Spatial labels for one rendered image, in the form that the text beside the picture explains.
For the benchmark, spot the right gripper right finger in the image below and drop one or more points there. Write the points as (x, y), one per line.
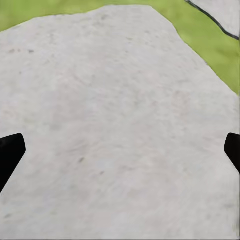
(232, 149)

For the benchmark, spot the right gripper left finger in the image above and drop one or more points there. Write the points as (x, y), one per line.
(12, 149)

